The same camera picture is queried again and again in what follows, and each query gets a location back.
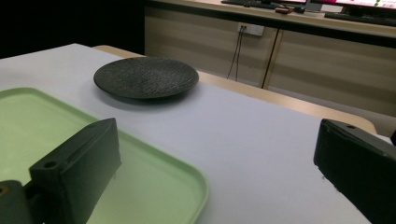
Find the small red-brown device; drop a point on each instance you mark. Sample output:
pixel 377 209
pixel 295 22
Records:
pixel 284 10

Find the white wall socket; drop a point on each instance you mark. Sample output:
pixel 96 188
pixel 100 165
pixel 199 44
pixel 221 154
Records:
pixel 251 29

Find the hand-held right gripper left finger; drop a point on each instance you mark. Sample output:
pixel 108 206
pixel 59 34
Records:
pixel 77 174

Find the black round textured plate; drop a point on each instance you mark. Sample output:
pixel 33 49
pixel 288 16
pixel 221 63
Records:
pixel 146 77

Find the long wooden desk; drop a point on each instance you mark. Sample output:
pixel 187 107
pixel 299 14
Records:
pixel 327 68

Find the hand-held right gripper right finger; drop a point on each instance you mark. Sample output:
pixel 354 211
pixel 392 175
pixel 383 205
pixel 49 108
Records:
pixel 358 168

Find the black keyboard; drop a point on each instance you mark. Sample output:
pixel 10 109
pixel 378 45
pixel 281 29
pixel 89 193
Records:
pixel 249 2
pixel 361 18

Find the light green plastic tray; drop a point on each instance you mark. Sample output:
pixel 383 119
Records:
pixel 149 186

